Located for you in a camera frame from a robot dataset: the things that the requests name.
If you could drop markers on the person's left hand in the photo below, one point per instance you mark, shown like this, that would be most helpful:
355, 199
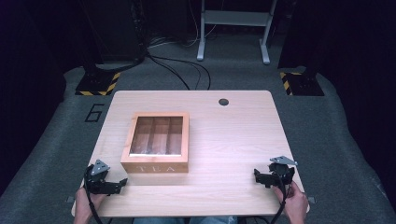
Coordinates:
82, 208

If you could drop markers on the person's right hand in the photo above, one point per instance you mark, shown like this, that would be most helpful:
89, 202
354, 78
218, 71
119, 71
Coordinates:
295, 207

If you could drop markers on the black equipment box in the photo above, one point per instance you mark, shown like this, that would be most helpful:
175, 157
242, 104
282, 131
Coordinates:
123, 31

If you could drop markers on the white metal stand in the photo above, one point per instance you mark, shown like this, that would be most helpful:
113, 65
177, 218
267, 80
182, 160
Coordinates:
233, 18

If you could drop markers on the black stand hazard-striped base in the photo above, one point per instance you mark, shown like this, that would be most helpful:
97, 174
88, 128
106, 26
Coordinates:
98, 84
303, 84

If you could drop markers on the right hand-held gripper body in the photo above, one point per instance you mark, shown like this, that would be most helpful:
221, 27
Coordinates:
281, 172

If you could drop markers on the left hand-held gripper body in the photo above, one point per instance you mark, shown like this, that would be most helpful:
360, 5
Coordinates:
95, 183

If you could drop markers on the person's blue jeans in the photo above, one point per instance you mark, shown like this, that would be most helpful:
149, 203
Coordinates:
186, 220

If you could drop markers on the wooden tea box glass lid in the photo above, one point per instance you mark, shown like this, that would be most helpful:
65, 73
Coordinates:
155, 165

